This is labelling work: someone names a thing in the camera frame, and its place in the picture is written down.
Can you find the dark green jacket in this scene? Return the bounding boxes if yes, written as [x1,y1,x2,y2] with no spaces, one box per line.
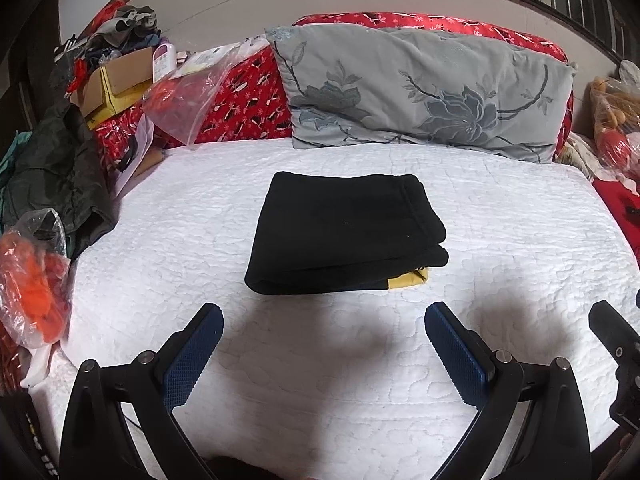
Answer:
[0,105,118,261]

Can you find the pile of clothes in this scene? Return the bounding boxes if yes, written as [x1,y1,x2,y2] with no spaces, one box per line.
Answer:
[52,2,163,93]

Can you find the clear bag of plush toys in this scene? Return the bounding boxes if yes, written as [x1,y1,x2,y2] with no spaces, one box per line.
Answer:
[587,60,640,181]

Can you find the grey floral pillow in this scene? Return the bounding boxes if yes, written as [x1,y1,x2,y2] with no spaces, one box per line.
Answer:
[265,24,577,165]

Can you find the cardboard box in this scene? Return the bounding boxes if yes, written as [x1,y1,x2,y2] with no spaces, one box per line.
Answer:
[70,47,156,118]

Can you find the white paper packet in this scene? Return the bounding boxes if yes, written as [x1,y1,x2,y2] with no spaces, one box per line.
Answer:
[170,42,241,81]

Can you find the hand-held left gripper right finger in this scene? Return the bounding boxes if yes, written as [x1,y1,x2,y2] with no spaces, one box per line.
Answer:
[424,301,593,480]

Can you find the white quilted bed cover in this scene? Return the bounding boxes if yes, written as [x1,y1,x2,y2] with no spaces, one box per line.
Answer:
[20,135,640,480]

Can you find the flat bag with orange cloth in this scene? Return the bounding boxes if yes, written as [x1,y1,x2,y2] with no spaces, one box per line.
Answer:
[142,62,231,147]

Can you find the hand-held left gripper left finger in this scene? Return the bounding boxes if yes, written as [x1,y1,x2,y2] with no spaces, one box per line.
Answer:
[59,302,225,480]

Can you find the black printed bag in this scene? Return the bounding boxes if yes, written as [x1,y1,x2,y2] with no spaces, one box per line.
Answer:
[0,390,61,480]

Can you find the white paper sheets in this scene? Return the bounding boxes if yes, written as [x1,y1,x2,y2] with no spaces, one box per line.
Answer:
[112,112,166,196]

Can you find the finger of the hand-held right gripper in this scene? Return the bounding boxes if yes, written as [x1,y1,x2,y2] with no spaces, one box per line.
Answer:
[588,300,640,361]

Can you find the red floral quilt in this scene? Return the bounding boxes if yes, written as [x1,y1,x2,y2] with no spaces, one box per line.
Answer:
[92,10,640,261]

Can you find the black pants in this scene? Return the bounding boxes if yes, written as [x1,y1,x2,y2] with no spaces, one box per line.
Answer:
[244,171,449,297]

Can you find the crumpled bag with orange cloth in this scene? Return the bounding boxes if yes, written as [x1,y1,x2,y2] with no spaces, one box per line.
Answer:
[0,208,73,348]

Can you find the white pink bottle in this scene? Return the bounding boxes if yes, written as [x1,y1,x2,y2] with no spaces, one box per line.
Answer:
[151,42,177,82]

